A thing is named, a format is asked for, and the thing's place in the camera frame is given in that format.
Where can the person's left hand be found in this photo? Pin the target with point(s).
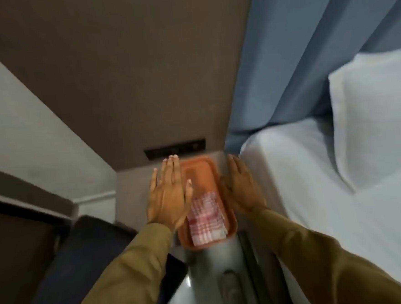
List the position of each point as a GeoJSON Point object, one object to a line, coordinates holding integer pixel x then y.
{"type": "Point", "coordinates": [169, 197]}

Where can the person's right hand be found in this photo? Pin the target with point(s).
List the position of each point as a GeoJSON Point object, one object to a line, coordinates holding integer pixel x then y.
{"type": "Point", "coordinates": [242, 191]}

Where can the red white checkered cloth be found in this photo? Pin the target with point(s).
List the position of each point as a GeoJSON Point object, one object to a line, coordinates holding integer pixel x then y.
{"type": "Point", "coordinates": [205, 221]}

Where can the dark blue chair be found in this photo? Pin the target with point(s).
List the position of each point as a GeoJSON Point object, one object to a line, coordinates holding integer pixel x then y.
{"type": "Point", "coordinates": [84, 254]}

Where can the person's left forearm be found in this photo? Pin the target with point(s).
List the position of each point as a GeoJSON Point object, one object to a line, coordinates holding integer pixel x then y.
{"type": "Point", "coordinates": [127, 282]}

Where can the person's right forearm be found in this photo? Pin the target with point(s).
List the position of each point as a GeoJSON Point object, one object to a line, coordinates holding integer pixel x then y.
{"type": "Point", "coordinates": [325, 268]}

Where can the grey brown bedside table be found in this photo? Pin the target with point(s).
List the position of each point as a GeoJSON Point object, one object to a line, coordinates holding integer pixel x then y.
{"type": "Point", "coordinates": [131, 196]}

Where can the orange plastic tray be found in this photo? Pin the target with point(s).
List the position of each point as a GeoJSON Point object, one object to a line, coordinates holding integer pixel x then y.
{"type": "Point", "coordinates": [202, 177]}

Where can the white bed sheet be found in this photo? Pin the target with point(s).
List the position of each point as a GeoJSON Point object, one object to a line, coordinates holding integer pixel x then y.
{"type": "Point", "coordinates": [291, 171]}

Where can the white pillow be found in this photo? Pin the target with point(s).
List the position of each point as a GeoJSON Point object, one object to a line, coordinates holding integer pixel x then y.
{"type": "Point", "coordinates": [379, 117]}

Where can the blue curtain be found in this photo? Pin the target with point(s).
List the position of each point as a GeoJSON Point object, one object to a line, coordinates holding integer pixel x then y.
{"type": "Point", "coordinates": [309, 46]}

